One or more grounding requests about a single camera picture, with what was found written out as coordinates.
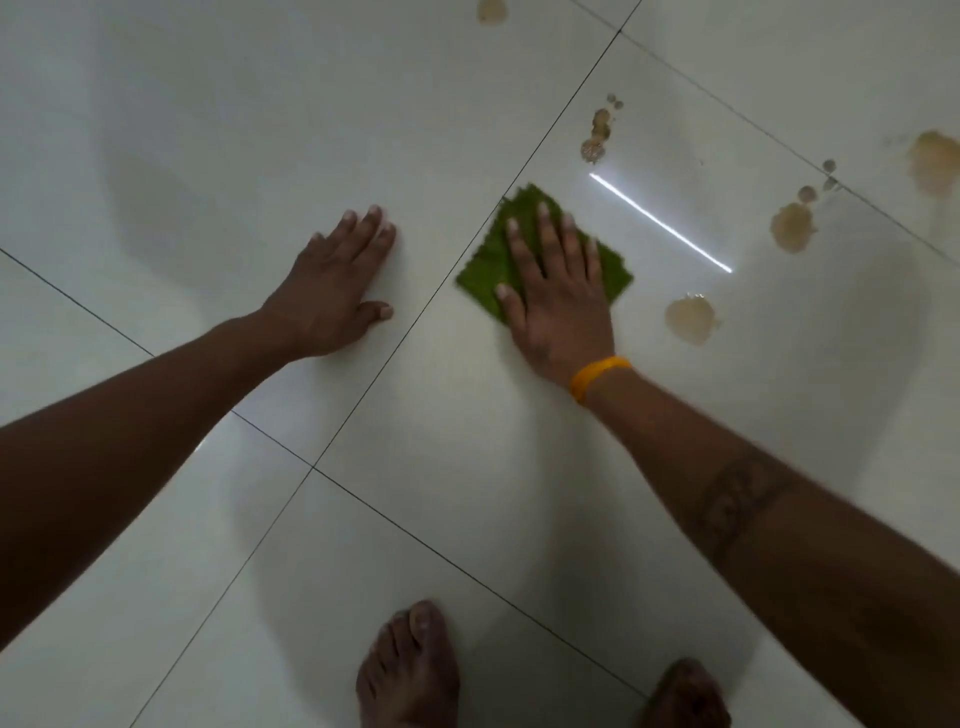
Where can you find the person's right hand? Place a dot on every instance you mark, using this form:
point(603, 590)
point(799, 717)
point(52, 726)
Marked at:
point(559, 322)

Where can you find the person's left hand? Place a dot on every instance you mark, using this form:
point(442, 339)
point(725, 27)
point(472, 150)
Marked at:
point(322, 300)

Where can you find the person's right middle finger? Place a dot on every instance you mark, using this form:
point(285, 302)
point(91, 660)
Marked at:
point(547, 238)

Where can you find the person's left little finger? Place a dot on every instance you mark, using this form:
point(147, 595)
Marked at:
point(315, 247)

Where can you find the person's left thumb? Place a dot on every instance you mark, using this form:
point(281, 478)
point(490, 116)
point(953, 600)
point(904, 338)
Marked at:
point(375, 312)

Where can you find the person's left middle finger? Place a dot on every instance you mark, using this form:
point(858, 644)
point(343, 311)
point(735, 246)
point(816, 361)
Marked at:
point(361, 234)

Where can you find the person's right thumb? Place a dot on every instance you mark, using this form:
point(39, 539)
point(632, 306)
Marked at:
point(510, 306)

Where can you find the person's right little finger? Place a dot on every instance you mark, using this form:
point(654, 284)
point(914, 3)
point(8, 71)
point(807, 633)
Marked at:
point(593, 261)

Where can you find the green cleaning cloth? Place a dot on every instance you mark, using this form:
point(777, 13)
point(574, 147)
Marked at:
point(486, 274)

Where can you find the person's right forearm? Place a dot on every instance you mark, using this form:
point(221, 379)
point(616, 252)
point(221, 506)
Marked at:
point(787, 540)

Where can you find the person's left forearm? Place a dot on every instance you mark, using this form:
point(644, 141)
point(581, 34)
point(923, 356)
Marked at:
point(127, 442)

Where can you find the orange wristband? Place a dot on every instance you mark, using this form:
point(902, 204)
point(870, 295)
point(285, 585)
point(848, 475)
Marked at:
point(592, 373)

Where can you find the brown liquid spill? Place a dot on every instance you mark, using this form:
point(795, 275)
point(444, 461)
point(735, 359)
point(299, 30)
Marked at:
point(792, 226)
point(492, 9)
point(598, 135)
point(690, 319)
point(935, 161)

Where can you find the person's left foot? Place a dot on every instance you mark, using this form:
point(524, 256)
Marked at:
point(412, 675)

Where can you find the person's foot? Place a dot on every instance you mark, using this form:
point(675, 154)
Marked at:
point(686, 697)
point(412, 675)

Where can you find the person's right foot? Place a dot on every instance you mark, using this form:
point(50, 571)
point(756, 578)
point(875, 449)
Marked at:
point(686, 697)

